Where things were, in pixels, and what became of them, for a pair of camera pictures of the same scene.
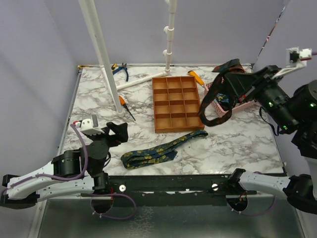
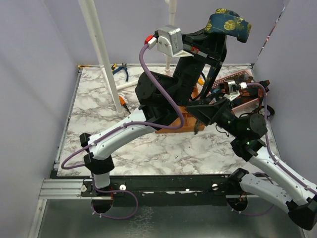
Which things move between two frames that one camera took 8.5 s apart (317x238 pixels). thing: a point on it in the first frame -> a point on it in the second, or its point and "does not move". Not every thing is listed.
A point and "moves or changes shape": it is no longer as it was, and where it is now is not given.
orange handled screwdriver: x=123 y=102 does not move
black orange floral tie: x=235 y=66 moves or changes shape
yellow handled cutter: x=113 y=66 does not move
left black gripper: x=121 y=132 -> x=201 y=45
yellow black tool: x=81 y=66 does not move
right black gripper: x=244 y=85 -> x=207 y=112
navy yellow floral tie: x=158 y=152 -> x=223 y=21
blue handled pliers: x=121 y=68 does not move
